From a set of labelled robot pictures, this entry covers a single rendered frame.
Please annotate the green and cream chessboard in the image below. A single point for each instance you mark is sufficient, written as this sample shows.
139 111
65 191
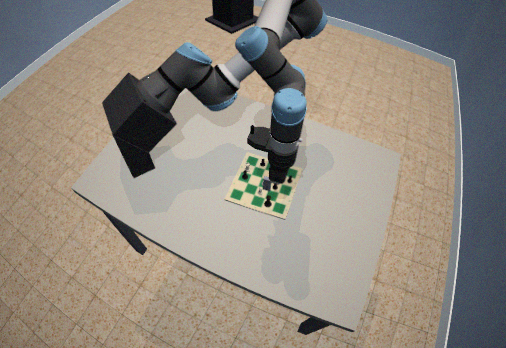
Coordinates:
245 192

